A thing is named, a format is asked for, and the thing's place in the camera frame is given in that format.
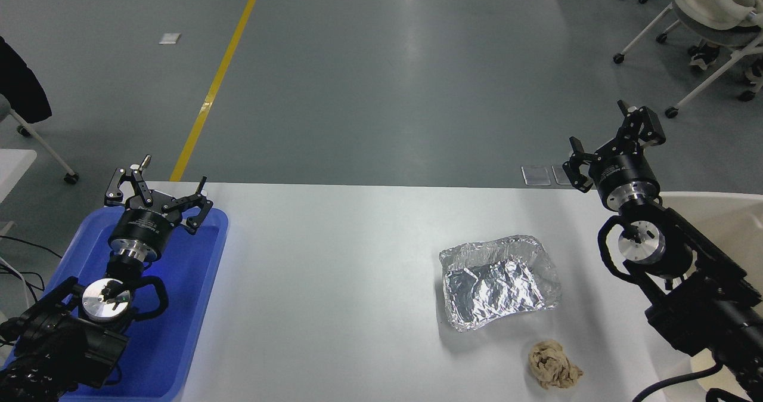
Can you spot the crumpled silver foil tray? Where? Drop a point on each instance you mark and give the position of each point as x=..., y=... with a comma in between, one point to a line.
x=498, y=285

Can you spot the large pale bin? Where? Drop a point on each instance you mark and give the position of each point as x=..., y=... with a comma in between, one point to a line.
x=727, y=217

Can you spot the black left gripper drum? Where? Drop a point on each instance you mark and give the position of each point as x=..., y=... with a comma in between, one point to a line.
x=142, y=228

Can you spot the person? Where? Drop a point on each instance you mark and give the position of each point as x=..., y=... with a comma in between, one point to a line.
x=21, y=86

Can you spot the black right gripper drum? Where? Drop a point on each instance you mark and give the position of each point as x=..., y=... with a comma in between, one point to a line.
x=626, y=170

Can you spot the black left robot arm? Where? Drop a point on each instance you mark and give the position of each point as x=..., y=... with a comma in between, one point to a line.
x=59, y=348

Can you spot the crumpled tan paper ball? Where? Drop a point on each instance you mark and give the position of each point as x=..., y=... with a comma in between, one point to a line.
x=553, y=365

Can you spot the white paper sheet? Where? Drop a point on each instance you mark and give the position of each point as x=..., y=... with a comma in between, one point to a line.
x=170, y=39

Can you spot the clear floor plate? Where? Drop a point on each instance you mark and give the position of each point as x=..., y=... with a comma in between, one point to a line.
x=535, y=175
x=561, y=175

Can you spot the blue plastic tray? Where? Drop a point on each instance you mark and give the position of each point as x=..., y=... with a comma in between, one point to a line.
x=179, y=306

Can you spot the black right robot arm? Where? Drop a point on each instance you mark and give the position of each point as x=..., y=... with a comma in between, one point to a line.
x=709, y=306

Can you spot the grey chair with castors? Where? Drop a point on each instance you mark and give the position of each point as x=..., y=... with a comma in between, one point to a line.
x=45, y=145

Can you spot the person's shoe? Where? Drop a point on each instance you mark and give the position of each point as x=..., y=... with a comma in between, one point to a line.
x=704, y=56
x=754, y=73

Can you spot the white side table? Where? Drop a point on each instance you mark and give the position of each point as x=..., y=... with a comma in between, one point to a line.
x=13, y=169

